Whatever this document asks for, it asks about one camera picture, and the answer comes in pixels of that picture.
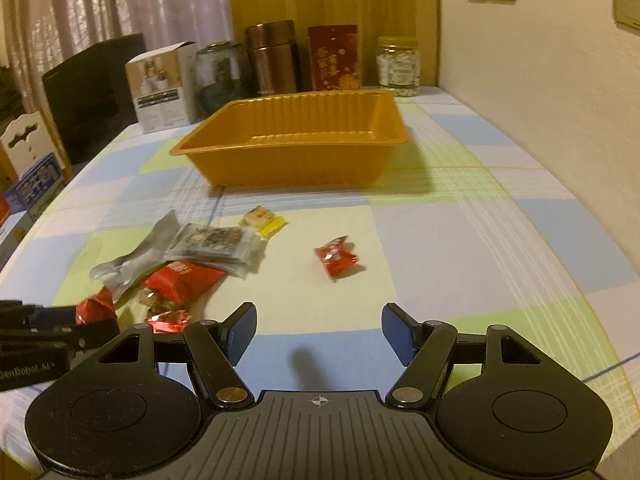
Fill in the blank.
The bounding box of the copper metal canister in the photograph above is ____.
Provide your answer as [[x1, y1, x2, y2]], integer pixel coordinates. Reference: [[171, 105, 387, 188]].
[[245, 20, 301, 97]]

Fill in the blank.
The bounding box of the red white candy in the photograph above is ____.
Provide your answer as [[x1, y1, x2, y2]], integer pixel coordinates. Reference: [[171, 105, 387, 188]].
[[314, 235, 361, 279]]

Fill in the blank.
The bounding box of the red tin box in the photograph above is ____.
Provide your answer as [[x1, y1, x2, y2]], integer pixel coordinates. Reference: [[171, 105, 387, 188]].
[[307, 24, 362, 93]]

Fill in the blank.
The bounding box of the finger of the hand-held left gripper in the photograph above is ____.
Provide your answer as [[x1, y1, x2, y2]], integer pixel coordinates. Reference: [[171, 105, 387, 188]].
[[0, 301, 80, 330], [0, 320, 121, 361]]

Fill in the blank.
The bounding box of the green glass jar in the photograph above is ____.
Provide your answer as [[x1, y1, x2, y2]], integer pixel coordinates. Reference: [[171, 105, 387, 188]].
[[194, 41, 251, 117]]

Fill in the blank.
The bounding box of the white cardboard box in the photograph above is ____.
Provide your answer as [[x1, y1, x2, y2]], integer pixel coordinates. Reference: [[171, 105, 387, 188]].
[[125, 41, 199, 135]]

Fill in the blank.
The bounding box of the checked tablecloth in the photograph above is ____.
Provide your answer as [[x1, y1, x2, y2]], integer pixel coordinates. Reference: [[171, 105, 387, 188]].
[[0, 85, 640, 461]]

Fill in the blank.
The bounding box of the large red snack packet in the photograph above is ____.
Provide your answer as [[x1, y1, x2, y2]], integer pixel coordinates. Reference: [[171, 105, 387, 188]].
[[141, 258, 228, 306]]

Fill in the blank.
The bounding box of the black chair back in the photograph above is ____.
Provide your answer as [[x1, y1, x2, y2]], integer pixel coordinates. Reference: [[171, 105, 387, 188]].
[[41, 33, 147, 166]]

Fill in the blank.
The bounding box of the white wooden rack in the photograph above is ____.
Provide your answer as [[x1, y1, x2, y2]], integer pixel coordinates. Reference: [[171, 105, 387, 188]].
[[0, 112, 64, 181]]

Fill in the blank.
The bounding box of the orange plastic tray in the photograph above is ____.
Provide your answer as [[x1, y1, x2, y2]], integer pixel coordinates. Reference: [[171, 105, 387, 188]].
[[169, 89, 412, 187]]

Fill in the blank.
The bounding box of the red foil candy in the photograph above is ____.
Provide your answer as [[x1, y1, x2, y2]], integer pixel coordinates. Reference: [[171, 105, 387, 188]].
[[75, 287, 119, 326], [145, 310, 194, 335]]

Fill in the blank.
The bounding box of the blue printed box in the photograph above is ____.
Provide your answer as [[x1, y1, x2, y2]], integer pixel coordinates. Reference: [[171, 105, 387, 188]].
[[10, 152, 67, 222]]

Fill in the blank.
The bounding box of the brown candy clear wrapper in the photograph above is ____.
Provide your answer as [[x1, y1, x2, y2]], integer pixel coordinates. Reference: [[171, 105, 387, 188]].
[[127, 287, 176, 318]]

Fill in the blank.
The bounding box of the clear plastic candy jar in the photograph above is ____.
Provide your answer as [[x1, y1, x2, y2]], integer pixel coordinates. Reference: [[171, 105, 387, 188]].
[[376, 36, 420, 98]]

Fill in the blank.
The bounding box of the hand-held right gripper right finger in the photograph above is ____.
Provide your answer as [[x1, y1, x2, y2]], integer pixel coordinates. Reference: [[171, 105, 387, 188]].
[[382, 303, 543, 409]]

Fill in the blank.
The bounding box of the yellow snack packet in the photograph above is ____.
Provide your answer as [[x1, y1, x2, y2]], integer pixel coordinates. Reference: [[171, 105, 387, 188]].
[[238, 205, 289, 239]]

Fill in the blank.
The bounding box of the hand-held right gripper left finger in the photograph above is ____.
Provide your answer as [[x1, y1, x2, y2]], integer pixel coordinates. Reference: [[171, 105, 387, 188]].
[[95, 302, 258, 409]]

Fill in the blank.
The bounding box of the pale curtain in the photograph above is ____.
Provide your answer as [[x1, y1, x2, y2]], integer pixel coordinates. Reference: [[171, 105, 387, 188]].
[[0, 0, 234, 111]]

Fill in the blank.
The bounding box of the dark clear snack packet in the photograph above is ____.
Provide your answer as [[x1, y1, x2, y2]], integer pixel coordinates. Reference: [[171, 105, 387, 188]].
[[164, 223, 269, 281]]

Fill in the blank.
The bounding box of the silver foil packet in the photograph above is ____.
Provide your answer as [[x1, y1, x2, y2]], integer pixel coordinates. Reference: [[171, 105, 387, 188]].
[[90, 210, 181, 292]]

